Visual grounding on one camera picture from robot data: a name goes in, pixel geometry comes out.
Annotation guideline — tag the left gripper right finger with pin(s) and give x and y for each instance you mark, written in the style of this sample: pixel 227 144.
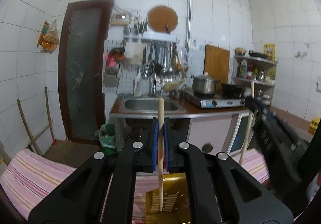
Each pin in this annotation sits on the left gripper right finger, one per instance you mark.
pixel 169 146

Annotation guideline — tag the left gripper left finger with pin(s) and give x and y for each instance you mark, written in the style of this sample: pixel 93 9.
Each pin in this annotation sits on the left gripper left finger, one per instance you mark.
pixel 153 135

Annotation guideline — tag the wooden chopstick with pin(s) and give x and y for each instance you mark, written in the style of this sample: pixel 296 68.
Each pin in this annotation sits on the wooden chopstick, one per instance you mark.
pixel 247 137
pixel 160 151

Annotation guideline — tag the stainless steel sink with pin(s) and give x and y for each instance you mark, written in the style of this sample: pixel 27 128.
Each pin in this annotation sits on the stainless steel sink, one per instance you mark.
pixel 149 105

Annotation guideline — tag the green trash bag bin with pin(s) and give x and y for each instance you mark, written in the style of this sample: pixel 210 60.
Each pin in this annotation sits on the green trash bag bin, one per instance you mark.
pixel 107 136

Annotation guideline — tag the gas stove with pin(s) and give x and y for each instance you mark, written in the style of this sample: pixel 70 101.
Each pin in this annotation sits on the gas stove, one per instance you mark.
pixel 213 101

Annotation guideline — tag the stainless steel cooking pot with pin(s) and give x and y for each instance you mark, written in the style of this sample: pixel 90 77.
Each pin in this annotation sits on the stainless steel cooking pot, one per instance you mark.
pixel 204 84

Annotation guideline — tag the black wok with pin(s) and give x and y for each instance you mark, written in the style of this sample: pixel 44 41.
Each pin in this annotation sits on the black wok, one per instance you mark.
pixel 232 91

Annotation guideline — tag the yellow perforated utensil holder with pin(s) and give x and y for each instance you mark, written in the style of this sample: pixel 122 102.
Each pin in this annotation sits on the yellow perforated utensil holder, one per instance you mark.
pixel 175 201

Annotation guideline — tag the corner shelf rack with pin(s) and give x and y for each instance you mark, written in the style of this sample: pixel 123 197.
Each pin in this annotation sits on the corner shelf rack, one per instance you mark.
pixel 248 71

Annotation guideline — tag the rectangular wooden cutting board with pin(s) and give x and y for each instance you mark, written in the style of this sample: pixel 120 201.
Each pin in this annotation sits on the rectangular wooden cutting board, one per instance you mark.
pixel 217 63

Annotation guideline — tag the wooden stick leaning right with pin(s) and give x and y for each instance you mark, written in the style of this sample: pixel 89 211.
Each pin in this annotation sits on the wooden stick leaning right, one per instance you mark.
pixel 50 121

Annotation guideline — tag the wooden stick leaning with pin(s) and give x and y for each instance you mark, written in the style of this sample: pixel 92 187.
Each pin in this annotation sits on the wooden stick leaning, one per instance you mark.
pixel 33 142
pixel 50 121

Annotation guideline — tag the round wooden cutting board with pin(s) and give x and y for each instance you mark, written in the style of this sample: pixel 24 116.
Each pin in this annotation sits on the round wooden cutting board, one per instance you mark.
pixel 162 19

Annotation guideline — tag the wooden stick leaning left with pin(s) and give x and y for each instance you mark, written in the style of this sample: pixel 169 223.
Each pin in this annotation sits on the wooden stick leaning left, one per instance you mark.
pixel 33 142

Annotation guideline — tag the pink striped table cloth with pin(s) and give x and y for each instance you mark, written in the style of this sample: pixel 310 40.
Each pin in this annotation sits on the pink striped table cloth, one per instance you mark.
pixel 29 178

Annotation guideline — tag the hanging orange plastic bag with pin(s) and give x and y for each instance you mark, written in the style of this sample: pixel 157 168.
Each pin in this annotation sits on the hanging orange plastic bag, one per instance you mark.
pixel 51 38

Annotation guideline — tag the white wall utensil shelf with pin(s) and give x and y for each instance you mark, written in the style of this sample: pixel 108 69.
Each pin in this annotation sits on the white wall utensil shelf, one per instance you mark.
pixel 149 37

